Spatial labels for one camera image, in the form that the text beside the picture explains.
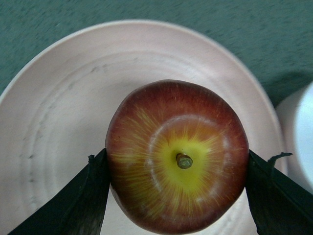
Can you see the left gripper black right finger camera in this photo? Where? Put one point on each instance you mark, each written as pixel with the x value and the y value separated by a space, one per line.
pixel 278 205

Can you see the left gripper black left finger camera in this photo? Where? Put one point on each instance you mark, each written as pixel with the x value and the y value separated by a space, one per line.
pixel 78 209

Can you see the red apple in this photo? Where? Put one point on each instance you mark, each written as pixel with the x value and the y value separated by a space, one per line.
pixel 178 156

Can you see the pink plate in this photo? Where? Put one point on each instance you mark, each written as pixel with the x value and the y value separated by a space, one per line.
pixel 56 111

